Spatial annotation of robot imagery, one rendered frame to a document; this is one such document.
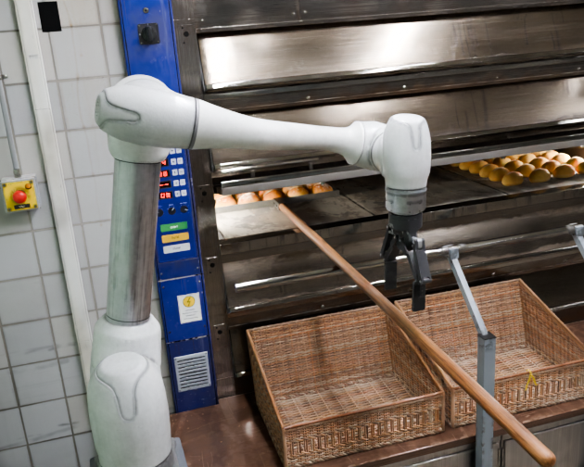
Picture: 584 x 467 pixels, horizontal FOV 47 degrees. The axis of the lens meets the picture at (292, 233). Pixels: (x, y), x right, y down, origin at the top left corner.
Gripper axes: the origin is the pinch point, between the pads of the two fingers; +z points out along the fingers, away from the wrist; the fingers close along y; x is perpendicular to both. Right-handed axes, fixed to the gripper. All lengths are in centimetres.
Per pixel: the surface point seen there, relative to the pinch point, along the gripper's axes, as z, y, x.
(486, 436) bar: 67, -27, 45
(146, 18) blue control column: -64, -89, -41
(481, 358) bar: 40, -29, 43
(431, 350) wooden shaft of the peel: 9.3, 11.2, 1.1
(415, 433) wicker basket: 68, -38, 26
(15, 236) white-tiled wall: 1, -94, -88
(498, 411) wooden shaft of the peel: 9.2, 37.3, -0.1
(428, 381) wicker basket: 56, -47, 36
